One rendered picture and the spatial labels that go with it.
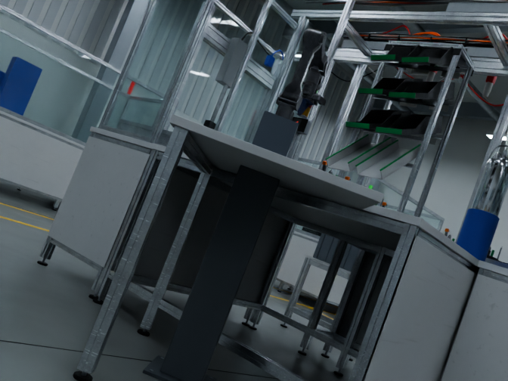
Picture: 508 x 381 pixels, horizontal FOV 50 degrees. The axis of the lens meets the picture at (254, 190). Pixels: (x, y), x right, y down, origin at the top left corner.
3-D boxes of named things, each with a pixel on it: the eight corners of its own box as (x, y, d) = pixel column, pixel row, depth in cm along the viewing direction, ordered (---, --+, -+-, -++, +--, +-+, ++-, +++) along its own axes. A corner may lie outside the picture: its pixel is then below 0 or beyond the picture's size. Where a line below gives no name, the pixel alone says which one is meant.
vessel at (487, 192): (494, 213, 267) (518, 142, 270) (466, 206, 276) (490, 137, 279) (500, 221, 277) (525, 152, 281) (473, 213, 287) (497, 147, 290)
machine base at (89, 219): (92, 299, 275) (156, 144, 282) (34, 261, 316) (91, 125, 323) (251, 326, 381) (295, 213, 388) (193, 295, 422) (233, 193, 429)
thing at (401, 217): (419, 226, 184) (422, 218, 184) (150, 148, 281) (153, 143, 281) (510, 289, 291) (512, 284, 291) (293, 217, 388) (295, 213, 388)
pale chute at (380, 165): (382, 180, 214) (380, 169, 212) (357, 175, 224) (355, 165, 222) (424, 152, 228) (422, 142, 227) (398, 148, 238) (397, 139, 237)
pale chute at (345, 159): (350, 171, 224) (348, 162, 222) (327, 168, 234) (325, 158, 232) (392, 146, 238) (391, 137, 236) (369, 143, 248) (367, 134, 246)
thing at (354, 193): (168, 122, 169) (172, 113, 169) (202, 164, 258) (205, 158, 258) (381, 202, 165) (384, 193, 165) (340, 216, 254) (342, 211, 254)
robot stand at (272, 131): (246, 158, 205) (264, 109, 207) (246, 163, 219) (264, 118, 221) (280, 171, 205) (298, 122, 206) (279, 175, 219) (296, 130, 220)
